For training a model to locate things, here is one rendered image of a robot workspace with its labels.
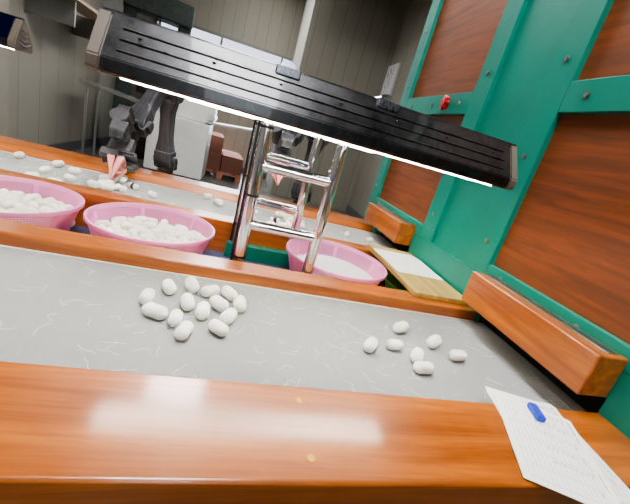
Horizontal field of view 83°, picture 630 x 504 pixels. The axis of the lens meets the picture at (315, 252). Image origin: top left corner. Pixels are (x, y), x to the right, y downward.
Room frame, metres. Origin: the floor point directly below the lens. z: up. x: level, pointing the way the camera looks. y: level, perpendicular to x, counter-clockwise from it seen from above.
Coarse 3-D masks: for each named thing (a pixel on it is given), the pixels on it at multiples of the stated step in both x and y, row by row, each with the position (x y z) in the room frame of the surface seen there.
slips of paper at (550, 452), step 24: (504, 408) 0.41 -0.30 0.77; (528, 408) 0.43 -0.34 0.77; (552, 408) 0.45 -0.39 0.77; (528, 432) 0.38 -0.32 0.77; (552, 432) 0.39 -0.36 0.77; (576, 432) 0.41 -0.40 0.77; (528, 456) 0.33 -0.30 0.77; (552, 456) 0.35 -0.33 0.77; (576, 456) 0.36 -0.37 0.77; (552, 480) 0.31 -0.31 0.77; (576, 480) 0.32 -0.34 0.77; (600, 480) 0.33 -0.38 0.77
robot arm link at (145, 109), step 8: (144, 96) 1.26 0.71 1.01; (152, 96) 1.27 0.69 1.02; (160, 96) 1.31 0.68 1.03; (176, 96) 1.40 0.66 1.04; (136, 104) 1.23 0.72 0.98; (144, 104) 1.24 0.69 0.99; (152, 104) 1.25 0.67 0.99; (160, 104) 1.31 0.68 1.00; (136, 112) 1.21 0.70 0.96; (144, 112) 1.21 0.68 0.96; (152, 112) 1.25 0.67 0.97; (144, 120) 1.19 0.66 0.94; (152, 120) 1.24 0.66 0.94
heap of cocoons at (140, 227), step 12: (120, 216) 0.78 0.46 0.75; (144, 216) 0.82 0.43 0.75; (108, 228) 0.69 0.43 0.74; (120, 228) 0.75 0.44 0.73; (132, 228) 0.73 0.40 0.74; (144, 228) 0.76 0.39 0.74; (156, 228) 0.77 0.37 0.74; (168, 228) 0.79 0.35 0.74; (180, 228) 0.82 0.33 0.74; (156, 240) 0.71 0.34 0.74; (168, 240) 0.73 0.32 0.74; (180, 240) 0.75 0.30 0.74; (192, 240) 0.76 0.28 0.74
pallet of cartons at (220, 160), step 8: (216, 136) 5.67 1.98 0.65; (216, 144) 5.68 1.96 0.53; (216, 152) 5.69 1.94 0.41; (224, 152) 6.19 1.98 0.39; (232, 152) 6.58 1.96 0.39; (208, 160) 5.66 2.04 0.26; (216, 160) 5.69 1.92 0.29; (224, 160) 5.75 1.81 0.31; (232, 160) 5.80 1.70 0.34; (240, 160) 5.84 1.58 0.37; (208, 168) 5.66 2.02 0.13; (216, 168) 5.70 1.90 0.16; (224, 168) 5.76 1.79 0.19; (232, 168) 5.81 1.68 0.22; (240, 168) 5.85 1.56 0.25; (216, 176) 5.69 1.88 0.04; (232, 176) 5.78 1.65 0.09; (240, 176) 5.83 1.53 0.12
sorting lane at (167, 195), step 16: (0, 160) 0.96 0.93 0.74; (16, 160) 1.00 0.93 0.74; (32, 160) 1.05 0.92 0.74; (48, 176) 0.94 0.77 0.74; (80, 176) 1.03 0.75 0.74; (96, 176) 1.08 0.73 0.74; (128, 192) 1.01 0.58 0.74; (144, 192) 1.05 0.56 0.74; (160, 192) 1.11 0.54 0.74; (176, 192) 1.17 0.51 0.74; (192, 208) 1.03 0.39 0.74; (208, 208) 1.08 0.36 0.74; (224, 208) 1.14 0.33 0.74; (256, 208) 1.27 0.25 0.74; (352, 240) 1.20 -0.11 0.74
